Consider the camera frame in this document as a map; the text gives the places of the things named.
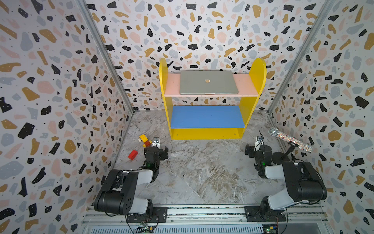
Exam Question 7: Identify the right green circuit board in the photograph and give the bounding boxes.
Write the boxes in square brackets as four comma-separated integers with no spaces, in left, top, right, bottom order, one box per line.
[263,225,279,234]

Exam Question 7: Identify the green circuit board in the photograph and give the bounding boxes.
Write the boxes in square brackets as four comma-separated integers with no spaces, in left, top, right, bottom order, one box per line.
[136,223,154,234]
[263,225,279,234]

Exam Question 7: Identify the yellow red toy car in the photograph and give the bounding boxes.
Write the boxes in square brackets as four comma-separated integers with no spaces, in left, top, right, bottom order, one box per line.
[139,134,152,148]

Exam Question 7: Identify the red toy block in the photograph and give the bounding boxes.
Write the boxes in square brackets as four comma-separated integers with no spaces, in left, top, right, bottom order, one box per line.
[128,150,138,160]

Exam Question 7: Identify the glittery silver microphone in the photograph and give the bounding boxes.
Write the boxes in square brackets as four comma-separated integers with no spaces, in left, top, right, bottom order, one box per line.
[268,127,313,153]

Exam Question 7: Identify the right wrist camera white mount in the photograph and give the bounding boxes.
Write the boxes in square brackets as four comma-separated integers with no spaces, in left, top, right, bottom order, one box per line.
[254,136,264,151]

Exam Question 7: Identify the silver laptop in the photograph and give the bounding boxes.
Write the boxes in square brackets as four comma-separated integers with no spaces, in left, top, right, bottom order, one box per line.
[180,70,239,95]

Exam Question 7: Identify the left green circuit board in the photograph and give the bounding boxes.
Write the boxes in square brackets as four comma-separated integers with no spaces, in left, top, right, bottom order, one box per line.
[136,223,154,234]

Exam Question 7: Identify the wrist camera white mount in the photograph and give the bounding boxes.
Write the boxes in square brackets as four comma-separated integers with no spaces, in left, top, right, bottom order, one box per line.
[254,136,264,151]
[152,137,161,149]

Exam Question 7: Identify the black microphone stand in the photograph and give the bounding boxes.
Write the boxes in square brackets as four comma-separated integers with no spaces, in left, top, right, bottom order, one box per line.
[272,141,299,165]

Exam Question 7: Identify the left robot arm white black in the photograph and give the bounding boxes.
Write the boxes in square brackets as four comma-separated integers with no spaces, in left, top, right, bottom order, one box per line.
[93,146,169,219]

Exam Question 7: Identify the yellow shelf pink blue boards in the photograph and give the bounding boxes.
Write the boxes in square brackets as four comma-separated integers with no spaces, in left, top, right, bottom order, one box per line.
[159,58,267,140]

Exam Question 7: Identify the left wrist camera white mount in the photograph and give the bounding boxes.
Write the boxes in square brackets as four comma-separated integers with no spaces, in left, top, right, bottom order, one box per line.
[152,137,161,149]

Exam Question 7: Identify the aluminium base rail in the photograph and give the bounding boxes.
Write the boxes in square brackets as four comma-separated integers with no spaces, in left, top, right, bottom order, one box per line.
[81,204,331,234]

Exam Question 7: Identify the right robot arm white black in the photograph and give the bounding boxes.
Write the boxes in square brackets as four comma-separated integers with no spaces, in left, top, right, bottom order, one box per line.
[244,141,327,218]

